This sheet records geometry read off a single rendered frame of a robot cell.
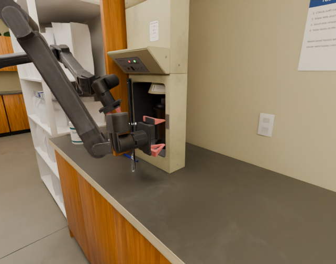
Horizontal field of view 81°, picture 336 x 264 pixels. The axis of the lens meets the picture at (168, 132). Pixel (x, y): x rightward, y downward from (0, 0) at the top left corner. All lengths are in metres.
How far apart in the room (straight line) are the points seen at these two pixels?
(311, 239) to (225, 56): 0.90
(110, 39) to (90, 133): 0.64
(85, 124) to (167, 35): 0.49
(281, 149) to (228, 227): 0.54
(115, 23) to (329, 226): 1.22
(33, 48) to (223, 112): 0.95
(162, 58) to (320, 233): 0.80
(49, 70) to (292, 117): 0.97
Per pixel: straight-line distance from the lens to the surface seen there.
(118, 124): 0.61
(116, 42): 1.15
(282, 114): 1.08
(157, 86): 0.97
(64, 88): 0.62
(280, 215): 0.84
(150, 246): 0.80
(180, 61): 0.90
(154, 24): 0.95
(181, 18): 0.93
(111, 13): 1.17
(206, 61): 1.27
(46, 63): 0.64
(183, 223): 0.71
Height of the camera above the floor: 1.42
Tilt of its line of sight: 17 degrees down
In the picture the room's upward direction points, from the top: straight up
